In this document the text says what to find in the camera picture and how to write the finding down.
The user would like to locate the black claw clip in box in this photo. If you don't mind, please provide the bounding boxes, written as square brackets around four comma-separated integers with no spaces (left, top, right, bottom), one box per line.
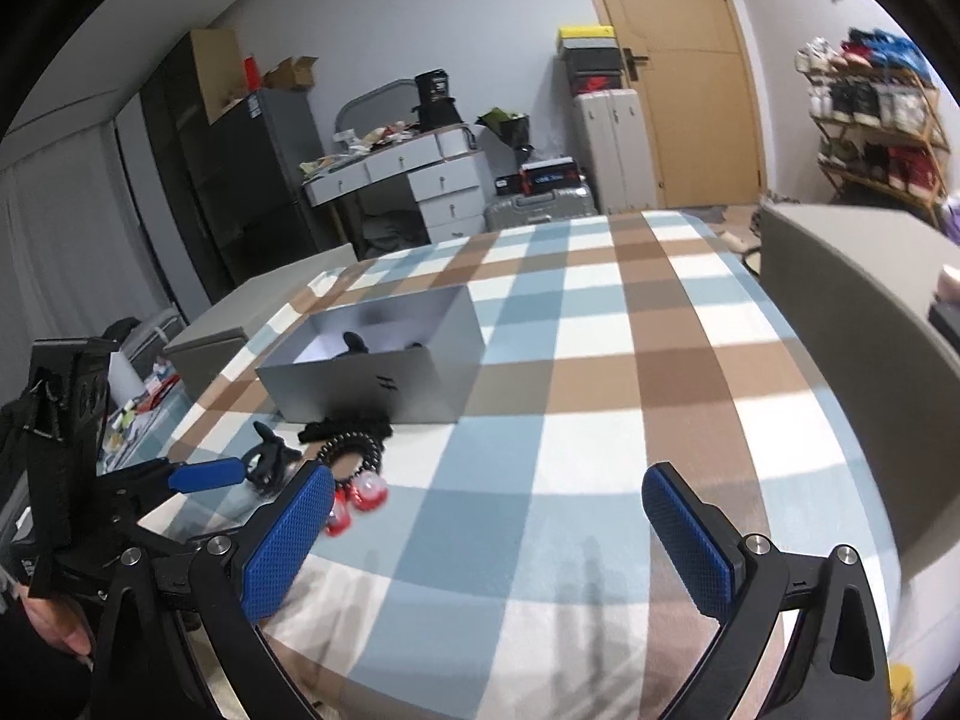
[340,332,370,358]

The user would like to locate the grey cardboard box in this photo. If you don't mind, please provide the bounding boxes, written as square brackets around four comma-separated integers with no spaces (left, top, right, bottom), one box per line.
[257,286,485,426]

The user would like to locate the wooden door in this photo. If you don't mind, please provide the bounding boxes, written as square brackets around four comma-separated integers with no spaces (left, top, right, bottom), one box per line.
[602,0,765,208]

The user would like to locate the silver suitcase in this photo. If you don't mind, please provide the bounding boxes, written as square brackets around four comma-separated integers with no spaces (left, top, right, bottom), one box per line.
[485,187,597,231]

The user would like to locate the shoe rack with shoes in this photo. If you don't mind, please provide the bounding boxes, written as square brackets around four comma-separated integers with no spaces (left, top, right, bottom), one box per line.
[794,28,952,229]

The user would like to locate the stacked shoe boxes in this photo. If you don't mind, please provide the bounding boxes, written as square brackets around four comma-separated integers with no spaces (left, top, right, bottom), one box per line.
[556,25,623,96]

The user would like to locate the person's left hand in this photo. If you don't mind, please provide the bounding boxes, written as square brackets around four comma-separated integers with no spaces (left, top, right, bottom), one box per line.
[16,585,93,663]

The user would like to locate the black wardrobe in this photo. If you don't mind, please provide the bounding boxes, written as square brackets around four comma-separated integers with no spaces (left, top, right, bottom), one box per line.
[140,29,342,302]

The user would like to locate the grey bed footboard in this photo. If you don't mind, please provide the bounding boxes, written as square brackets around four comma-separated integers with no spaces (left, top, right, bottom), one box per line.
[760,203,958,578]

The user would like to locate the black hair claw clip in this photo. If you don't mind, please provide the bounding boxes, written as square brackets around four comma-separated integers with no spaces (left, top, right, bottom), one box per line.
[241,421,302,496]

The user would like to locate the checkered bed blanket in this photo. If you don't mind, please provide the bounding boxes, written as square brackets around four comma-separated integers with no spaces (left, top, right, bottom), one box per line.
[142,211,900,718]

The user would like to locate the black bead bracelet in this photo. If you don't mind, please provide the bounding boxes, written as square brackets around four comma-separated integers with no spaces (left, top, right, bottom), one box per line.
[316,429,388,483]

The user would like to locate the white cabinet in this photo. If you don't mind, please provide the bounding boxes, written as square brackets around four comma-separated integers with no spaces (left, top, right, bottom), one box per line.
[573,89,659,215]

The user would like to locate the white desk with drawers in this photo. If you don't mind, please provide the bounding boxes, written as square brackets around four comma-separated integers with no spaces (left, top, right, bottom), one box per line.
[304,124,493,244]

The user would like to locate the black fabric scrunchie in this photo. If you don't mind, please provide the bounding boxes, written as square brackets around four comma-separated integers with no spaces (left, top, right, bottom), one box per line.
[298,415,394,444]

